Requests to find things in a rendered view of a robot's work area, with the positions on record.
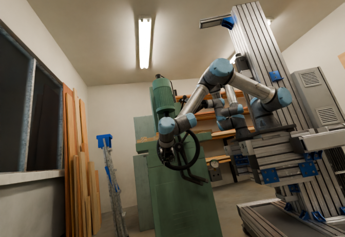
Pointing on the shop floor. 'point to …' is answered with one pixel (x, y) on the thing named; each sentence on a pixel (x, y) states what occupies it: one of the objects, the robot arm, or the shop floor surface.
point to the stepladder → (105, 144)
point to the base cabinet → (183, 203)
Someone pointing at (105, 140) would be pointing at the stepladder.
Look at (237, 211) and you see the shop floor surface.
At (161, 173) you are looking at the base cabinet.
